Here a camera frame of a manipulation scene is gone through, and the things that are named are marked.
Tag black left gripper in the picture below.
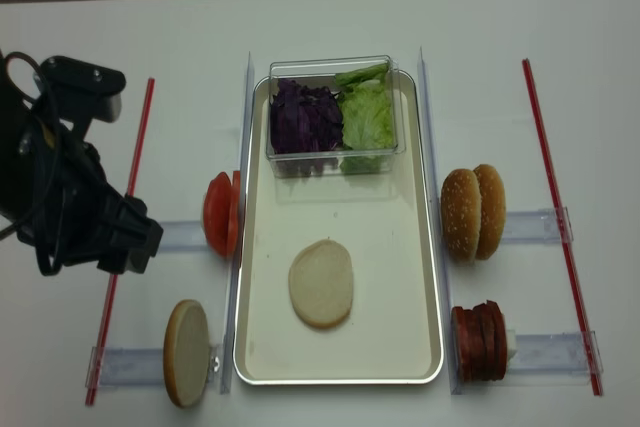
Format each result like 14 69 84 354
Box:
14 120 163 275

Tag bun slice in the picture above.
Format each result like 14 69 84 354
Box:
163 299 210 408
288 239 354 329

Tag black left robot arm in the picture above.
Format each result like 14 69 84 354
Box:
1 52 163 276

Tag tomato slices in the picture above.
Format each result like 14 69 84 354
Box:
202 170 241 258

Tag green lettuce leaves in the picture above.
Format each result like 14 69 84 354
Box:
335 62 395 174

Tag stack of meat slices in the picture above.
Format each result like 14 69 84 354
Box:
451 300 509 382

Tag white meat pusher block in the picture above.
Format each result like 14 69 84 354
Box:
505 329 518 361

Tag clear meat pusher track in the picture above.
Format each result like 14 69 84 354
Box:
506 332 603 378

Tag bun bottom slice in rack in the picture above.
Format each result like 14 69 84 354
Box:
163 299 210 408

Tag purple cabbage shreds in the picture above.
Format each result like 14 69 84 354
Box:
269 79 343 177

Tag clear plastic salad box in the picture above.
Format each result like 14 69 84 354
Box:
265 55 404 178

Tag cream metal tray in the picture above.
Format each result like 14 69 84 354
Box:
234 73 443 385

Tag sesame bun top front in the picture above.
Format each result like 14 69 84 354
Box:
440 169 481 263

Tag sesame bun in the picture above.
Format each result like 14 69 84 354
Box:
474 164 506 260
440 169 481 263

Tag sesame bun top rear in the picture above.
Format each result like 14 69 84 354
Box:
474 164 506 260

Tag clear bun pusher track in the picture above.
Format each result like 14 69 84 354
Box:
501 207 574 244

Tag red rail strip left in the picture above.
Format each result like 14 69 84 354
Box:
85 77 155 407

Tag red rail strip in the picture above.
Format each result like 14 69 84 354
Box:
85 77 155 407
521 58 604 397

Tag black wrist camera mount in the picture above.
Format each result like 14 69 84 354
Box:
40 56 126 124

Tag clear divider wall right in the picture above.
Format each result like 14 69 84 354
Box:
417 47 461 396

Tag red rail strip right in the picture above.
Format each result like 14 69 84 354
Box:
521 58 604 397

